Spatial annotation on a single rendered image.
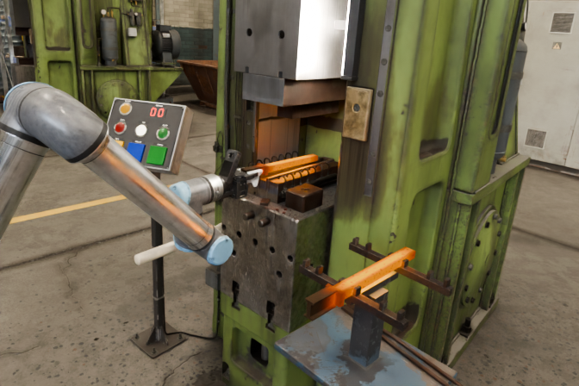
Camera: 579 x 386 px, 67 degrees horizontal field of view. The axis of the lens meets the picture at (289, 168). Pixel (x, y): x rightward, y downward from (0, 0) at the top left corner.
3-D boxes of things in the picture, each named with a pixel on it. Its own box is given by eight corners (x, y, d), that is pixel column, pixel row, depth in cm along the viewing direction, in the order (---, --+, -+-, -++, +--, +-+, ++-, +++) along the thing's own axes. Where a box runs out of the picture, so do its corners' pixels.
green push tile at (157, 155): (162, 165, 175) (166, 147, 177) (145, 162, 177) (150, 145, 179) (164, 166, 177) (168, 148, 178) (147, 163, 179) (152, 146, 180)
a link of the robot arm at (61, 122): (66, 83, 87) (244, 244, 132) (46, 76, 95) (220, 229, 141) (22, 127, 83) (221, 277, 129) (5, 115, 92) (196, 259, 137)
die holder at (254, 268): (289, 333, 161) (296, 221, 147) (219, 290, 184) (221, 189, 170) (368, 277, 202) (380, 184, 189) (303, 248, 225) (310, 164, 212)
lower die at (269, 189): (277, 203, 161) (278, 182, 158) (239, 189, 173) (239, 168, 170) (341, 180, 192) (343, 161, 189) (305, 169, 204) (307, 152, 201)
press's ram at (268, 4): (316, 84, 139) (327, -57, 127) (233, 71, 163) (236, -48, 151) (382, 78, 170) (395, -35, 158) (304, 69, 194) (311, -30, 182)
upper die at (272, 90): (283, 107, 150) (284, 78, 147) (241, 98, 162) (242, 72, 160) (350, 98, 181) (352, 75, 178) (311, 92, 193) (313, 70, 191)
